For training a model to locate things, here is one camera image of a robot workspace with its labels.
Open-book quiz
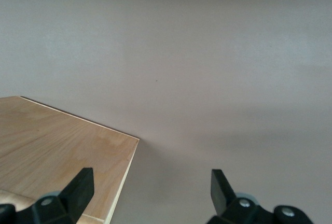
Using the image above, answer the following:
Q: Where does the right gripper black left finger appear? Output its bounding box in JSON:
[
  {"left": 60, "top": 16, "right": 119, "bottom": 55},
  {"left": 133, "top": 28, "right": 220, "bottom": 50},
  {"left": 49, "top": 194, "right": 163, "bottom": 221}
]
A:
[{"left": 0, "top": 167, "right": 95, "bottom": 224}]

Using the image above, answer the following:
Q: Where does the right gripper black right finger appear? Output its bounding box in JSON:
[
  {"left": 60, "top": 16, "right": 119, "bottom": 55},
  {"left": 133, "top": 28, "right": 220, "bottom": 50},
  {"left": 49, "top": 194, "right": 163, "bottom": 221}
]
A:
[{"left": 206, "top": 169, "right": 314, "bottom": 224}]

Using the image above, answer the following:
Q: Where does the light wooden drawer cabinet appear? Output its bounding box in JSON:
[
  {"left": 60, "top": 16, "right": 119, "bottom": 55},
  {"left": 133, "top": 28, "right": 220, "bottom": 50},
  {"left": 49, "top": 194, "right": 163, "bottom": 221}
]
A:
[{"left": 0, "top": 95, "right": 140, "bottom": 224}]

